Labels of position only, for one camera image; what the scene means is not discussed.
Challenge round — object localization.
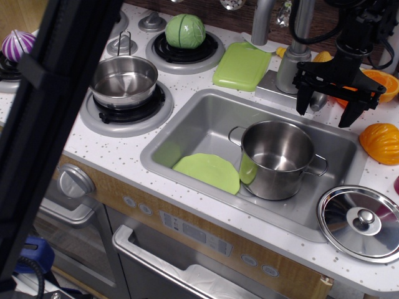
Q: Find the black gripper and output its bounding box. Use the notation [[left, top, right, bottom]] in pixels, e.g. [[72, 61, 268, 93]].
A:
[[293, 57, 386, 128]]

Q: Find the silver faucet lever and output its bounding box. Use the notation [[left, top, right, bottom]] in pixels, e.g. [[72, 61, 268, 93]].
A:
[[309, 91, 327, 112]]

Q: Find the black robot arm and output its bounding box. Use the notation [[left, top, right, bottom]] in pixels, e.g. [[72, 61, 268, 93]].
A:
[[293, 1, 398, 128]]

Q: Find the orange toy carrot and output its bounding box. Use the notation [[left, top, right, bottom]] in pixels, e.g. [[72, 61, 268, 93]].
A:
[[328, 87, 357, 110]]

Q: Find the yellow toy corn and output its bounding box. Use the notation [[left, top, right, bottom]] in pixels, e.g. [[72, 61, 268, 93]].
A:
[[276, 47, 332, 62]]

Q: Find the silver faucet base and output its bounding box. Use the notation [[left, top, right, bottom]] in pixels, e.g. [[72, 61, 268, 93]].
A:
[[255, 41, 312, 109]]

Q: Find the orange toy pepper half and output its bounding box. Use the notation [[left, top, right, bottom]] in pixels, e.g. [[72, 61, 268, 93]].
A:
[[362, 69, 398, 103]]

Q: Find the large steel pot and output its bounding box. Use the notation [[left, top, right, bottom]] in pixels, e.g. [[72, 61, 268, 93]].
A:
[[228, 120, 329, 201]]

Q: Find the grey sink basin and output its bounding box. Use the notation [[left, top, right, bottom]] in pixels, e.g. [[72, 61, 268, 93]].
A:
[[140, 89, 367, 242]]

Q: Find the green cutting board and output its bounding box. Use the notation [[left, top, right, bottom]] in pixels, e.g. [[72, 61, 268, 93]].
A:
[[212, 42, 272, 92]]

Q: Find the silver faucet spout pipe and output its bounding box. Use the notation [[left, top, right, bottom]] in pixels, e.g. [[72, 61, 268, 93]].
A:
[[251, 0, 276, 45]]

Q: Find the steel pot lid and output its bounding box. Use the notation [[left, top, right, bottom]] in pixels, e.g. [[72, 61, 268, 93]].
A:
[[317, 185, 398, 263]]

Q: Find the green plastic plate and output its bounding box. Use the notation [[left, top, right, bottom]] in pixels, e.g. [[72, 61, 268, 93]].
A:
[[172, 153, 241, 195]]

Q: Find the green toy cabbage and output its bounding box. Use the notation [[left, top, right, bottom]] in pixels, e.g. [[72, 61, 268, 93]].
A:
[[165, 14, 206, 49]]

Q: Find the rear right stove burner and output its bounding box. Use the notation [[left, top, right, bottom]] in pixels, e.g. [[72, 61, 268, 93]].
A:
[[145, 32, 225, 75]]

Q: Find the stove burner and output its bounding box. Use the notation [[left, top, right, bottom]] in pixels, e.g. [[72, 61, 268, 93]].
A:
[[110, 11, 128, 37], [145, 32, 225, 75], [80, 82, 174, 138]]

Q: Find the grey control panel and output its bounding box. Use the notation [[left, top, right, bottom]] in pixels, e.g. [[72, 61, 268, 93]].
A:
[[159, 211, 233, 257]]

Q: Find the grey stove knob rear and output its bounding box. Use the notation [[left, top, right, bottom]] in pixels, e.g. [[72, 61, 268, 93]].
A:
[[138, 12, 166, 32]]

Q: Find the grey stove knob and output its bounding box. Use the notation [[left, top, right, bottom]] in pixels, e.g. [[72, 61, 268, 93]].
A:
[[106, 34, 138, 56], [138, 12, 166, 32]]

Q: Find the small steel saucepan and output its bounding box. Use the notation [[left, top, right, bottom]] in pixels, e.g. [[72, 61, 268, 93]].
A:
[[89, 31, 158, 110]]

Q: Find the grey stove knob middle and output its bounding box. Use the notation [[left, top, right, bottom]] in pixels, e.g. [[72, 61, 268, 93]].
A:
[[106, 34, 138, 56]]

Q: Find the rear left stove burner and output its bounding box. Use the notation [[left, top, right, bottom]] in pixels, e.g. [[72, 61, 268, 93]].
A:
[[110, 11, 128, 37]]

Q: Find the front stove burner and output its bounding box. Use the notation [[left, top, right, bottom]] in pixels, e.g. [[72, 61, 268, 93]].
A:
[[80, 82, 174, 138]]

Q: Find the silver oven dial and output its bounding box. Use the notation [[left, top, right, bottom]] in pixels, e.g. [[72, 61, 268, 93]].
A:
[[57, 163, 95, 199]]

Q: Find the purple striped toy onion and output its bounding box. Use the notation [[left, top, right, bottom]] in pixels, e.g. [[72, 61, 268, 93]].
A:
[[1, 30, 36, 62]]

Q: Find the blue clamp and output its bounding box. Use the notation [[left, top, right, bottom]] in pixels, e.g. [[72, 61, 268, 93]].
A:
[[14, 236, 55, 274]]

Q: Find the silver dishwasher door handle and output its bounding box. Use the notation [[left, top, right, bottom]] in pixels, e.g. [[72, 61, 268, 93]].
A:
[[112, 225, 257, 298]]

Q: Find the silver oven door handle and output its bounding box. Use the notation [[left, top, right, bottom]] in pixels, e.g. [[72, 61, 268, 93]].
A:
[[39, 184, 96, 229]]

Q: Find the black foreground frame post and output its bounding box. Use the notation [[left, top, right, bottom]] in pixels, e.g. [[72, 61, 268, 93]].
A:
[[1, 1, 122, 288]]

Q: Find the black coiled cable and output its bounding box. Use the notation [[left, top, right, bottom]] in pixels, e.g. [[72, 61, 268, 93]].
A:
[[18, 255, 48, 299]]

